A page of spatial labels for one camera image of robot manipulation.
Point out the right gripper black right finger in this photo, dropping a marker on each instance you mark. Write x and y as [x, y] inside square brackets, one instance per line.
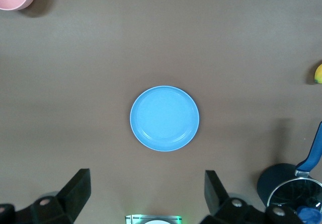
[219, 201]

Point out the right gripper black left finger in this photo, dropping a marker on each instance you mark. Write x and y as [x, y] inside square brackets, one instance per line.
[73, 196]

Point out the blue plate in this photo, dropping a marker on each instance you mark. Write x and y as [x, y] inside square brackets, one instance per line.
[164, 118]

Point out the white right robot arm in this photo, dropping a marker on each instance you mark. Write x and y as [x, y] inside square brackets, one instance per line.
[157, 222]

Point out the yellow lemon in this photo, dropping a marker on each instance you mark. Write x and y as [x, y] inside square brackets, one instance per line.
[319, 74]

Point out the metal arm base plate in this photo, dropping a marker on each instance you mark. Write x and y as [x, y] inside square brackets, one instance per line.
[133, 219]

